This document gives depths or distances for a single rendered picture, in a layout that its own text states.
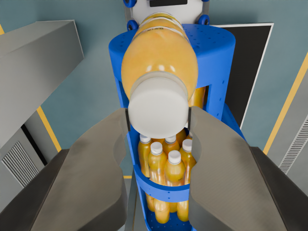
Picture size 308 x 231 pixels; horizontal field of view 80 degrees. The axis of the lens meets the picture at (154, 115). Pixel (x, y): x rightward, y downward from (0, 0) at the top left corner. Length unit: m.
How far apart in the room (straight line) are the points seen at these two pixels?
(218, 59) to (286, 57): 1.59
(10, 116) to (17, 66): 0.23
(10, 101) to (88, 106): 1.08
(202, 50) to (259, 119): 1.89
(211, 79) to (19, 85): 0.88
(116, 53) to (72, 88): 1.56
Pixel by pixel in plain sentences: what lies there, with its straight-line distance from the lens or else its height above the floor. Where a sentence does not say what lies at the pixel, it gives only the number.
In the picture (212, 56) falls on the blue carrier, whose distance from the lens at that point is 0.36.
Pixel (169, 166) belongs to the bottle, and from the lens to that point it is 0.60.
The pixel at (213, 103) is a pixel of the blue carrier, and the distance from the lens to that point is 0.42.
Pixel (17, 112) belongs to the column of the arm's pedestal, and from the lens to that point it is 1.04.
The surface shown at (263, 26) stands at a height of 0.15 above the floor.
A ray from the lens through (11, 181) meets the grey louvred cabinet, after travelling 2.37.
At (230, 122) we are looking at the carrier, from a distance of 1.49.
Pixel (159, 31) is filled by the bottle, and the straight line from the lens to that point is 0.17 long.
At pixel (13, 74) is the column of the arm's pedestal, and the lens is 1.04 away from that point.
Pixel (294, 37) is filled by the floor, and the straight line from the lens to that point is 1.91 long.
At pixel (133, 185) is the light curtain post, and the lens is 1.82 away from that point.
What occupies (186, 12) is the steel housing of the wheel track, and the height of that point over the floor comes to 0.93.
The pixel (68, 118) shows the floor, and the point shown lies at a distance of 2.17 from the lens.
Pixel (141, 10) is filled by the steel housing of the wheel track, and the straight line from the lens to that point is 0.62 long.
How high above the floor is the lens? 1.54
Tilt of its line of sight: 53 degrees down
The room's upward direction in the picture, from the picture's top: 178 degrees counter-clockwise
